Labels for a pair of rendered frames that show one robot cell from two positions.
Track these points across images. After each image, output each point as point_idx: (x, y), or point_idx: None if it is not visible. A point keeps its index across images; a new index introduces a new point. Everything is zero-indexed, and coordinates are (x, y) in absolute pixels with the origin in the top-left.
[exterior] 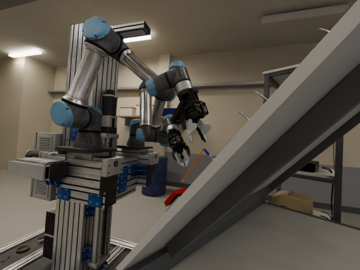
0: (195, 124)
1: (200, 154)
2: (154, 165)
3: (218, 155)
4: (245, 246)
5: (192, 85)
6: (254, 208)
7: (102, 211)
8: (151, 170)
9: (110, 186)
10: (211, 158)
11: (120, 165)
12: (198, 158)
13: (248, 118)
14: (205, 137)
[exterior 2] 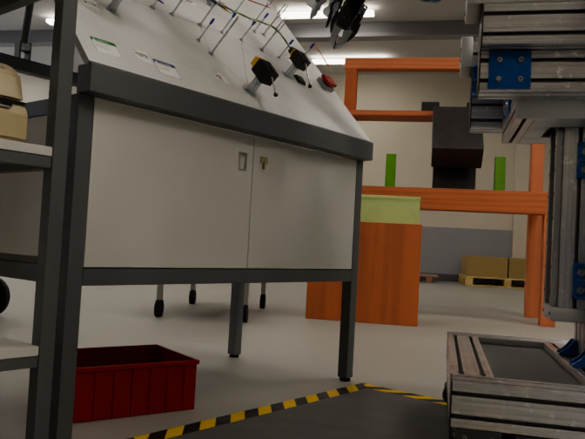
0: (324, 10)
1: (316, 47)
2: (481, 16)
3: (310, 58)
4: None
5: None
6: (152, 111)
7: (548, 172)
8: (480, 39)
9: (470, 94)
10: (307, 50)
11: (460, 54)
12: (318, 50)
13: (279, 10)
14: (311, 12)
